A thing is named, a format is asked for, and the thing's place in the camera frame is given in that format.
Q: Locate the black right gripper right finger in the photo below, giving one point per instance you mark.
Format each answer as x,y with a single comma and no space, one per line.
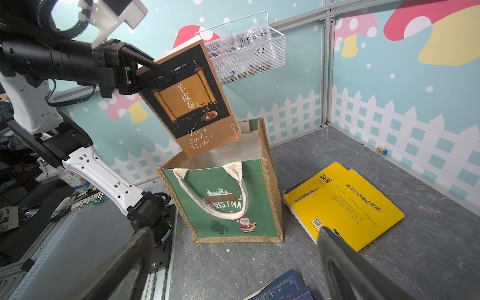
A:
349,276

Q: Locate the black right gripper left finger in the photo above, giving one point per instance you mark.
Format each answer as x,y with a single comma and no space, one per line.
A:
122,276

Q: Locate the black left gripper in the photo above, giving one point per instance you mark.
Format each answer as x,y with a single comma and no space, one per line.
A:
116,64

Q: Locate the brown book with lamp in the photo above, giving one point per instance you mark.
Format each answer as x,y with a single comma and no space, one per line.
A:
193,107

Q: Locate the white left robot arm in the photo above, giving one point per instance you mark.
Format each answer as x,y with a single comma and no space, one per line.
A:
31,57

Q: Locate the dark blue barcode book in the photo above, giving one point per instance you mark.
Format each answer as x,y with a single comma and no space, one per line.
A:
286,287

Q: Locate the yellow book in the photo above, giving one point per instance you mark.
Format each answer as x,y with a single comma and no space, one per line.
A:
344,202

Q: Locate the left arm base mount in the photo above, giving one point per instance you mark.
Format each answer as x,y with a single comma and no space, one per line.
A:
161,255

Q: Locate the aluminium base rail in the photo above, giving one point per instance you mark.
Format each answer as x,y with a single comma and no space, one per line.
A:
66,253

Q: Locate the white wire basket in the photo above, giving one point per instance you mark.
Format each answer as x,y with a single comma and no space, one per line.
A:
238,25

